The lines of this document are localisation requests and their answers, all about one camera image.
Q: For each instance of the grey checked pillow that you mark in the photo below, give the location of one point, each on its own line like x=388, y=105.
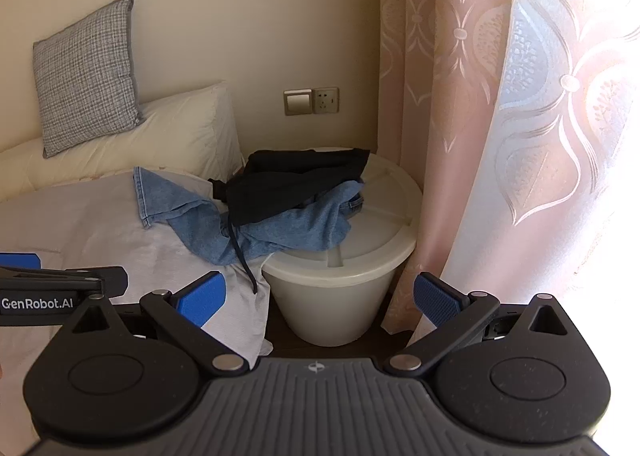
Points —
x=87, y=76

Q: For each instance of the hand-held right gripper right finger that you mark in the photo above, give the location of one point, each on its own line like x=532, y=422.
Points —
x=436, y=303

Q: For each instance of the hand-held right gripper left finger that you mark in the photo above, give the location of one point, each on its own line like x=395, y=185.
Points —
x=202, y=298

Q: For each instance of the blue jeans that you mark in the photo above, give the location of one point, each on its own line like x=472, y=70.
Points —
x=295, y=231

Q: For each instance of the white plastic bucket with lid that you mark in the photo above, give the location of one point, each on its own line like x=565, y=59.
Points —
x=340, y=301

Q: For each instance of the cream pillow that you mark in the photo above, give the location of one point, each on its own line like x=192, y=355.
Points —
x=175, y=136

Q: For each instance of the white bed sheet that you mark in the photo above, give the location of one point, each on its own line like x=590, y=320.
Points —
x=90, y=226

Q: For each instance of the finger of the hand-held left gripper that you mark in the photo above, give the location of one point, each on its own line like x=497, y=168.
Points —
x=112, y=282
x=17, y=260

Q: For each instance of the pink patterned curtain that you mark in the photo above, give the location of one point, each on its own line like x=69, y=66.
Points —
x=440, y=86
x=575, y=136

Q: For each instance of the black pants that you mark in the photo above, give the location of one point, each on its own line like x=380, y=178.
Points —
x=285, y=186

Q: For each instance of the wall light switch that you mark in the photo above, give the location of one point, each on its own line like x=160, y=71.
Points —
x=297, y=102

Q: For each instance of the wall power socket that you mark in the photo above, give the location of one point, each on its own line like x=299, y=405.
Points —
x=325, y=100

